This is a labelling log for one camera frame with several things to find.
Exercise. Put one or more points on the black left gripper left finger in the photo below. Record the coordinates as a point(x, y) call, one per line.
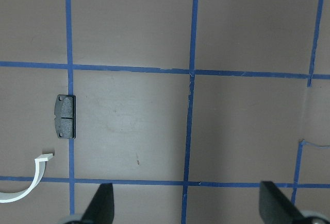
point(101, 207)

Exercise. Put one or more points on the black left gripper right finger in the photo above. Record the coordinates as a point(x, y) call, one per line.
point(275, 207)

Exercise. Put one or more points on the black brake pad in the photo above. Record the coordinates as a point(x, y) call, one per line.
point(65, 116)

